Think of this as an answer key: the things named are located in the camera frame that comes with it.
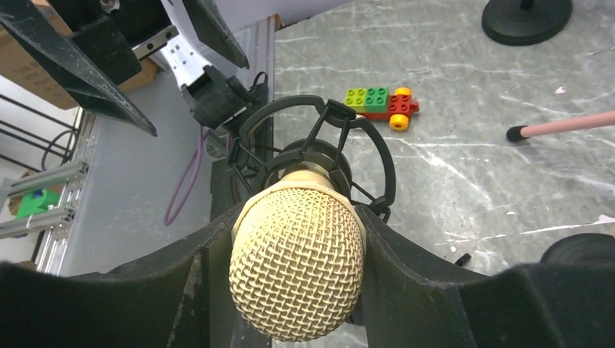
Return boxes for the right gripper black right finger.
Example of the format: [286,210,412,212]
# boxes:
[358,206,614,347]

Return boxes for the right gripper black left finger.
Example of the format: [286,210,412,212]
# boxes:
[1,205,271,347]

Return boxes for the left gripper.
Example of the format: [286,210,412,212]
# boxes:
[1,0,249,136]

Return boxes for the yellow microphone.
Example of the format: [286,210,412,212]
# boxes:
[228,166,366,342]

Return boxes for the black shock mount tripod stand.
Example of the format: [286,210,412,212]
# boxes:
[239,95,397,222]

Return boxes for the black round-base mic stand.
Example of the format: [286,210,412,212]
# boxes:
[540,233,614,265]
[482,0,573,46]

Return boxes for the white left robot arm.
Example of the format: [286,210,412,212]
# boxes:
[1,1,257,136]

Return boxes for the pink music stand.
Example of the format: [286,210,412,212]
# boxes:
[505,110,614,142]

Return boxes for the cardboard box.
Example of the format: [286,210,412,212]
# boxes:
[1,1,170,118]

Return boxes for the green plastic part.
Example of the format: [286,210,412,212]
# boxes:
[16,188,59,219]

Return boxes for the colourful toy block car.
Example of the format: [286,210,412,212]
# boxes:
[343,87,420,131]

